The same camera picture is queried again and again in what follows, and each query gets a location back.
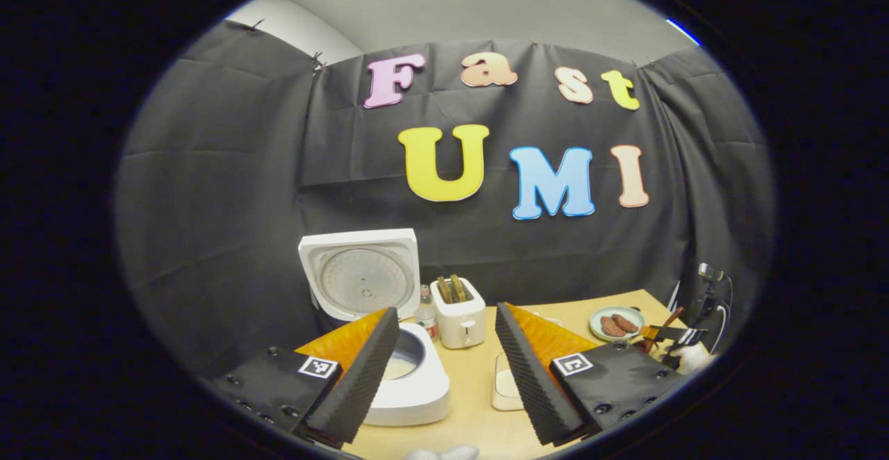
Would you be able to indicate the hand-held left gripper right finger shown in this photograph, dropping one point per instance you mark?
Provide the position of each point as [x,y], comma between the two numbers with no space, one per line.
[528,383]

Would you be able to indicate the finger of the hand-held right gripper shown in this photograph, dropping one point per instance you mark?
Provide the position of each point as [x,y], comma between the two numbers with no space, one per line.
[677,336]

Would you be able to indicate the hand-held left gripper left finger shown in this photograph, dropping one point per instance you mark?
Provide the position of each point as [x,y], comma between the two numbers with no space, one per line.
[361,376]

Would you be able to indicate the brown wooden spoon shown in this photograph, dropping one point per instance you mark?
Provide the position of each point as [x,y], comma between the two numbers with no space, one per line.
[670,322]

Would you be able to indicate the clear box of rice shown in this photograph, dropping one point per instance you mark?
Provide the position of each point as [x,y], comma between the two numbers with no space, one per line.
[503,390]

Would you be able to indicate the white rice cooker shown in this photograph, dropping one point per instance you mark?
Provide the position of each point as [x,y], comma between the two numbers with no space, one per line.
[417,399]

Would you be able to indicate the red meat slice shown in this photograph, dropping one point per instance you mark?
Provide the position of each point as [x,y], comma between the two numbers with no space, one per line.
[626,323]
[612,327]

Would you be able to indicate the pale green plate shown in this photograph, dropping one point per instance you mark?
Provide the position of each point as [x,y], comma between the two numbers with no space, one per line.
[597,319]

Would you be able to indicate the clear plastic water bottle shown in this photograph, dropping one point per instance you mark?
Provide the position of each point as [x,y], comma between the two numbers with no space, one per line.
[426,318]

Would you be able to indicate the white toaster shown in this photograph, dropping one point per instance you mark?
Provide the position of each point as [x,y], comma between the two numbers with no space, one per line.
[462,326]

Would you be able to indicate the brown toast slice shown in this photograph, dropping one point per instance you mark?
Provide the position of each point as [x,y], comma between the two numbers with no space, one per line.
[444,289]
[458,287]

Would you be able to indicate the black backdrop cloth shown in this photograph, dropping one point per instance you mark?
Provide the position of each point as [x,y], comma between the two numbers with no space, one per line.
[222,203]

